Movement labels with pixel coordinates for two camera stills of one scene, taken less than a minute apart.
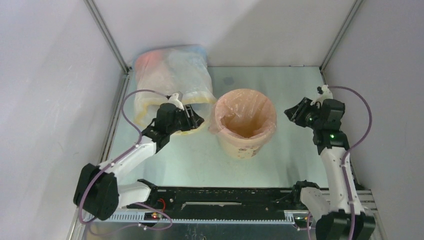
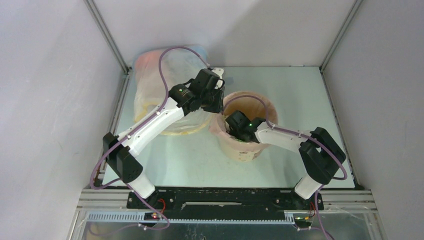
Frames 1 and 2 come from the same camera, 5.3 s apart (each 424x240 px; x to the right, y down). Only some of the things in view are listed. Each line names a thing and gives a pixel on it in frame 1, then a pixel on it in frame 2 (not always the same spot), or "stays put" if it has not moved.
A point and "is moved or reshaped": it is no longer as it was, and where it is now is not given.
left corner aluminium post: [109, 37] stays put
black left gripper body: [179, 124] → [212, 101]
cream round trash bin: [245, 120] stays put
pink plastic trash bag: [243, 115] is moved or reshaped
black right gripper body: [303, 112] → [234, 133]
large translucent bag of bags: [182, 70] stays put
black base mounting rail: [219, 202] stays put
